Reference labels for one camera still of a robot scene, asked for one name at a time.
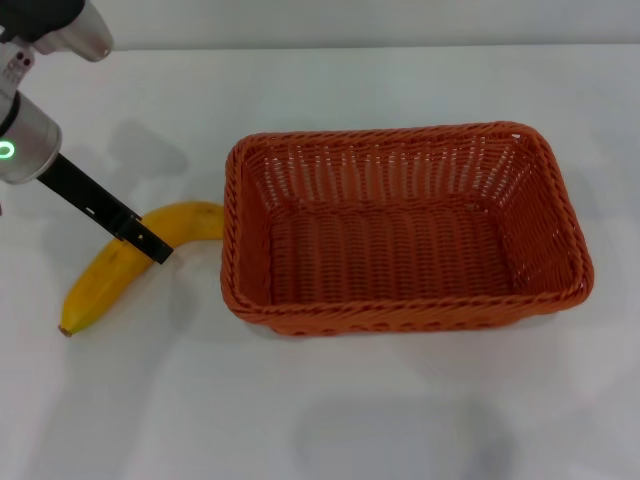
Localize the yellow banana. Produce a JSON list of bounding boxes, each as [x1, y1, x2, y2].
[[58, 200, 225, 337]]

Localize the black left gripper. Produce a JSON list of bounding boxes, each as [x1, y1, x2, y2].
[[37, 153, 175, 266]]

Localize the orange woven plastic basket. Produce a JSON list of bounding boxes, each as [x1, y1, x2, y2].
[[219, 119, 596, 337]]

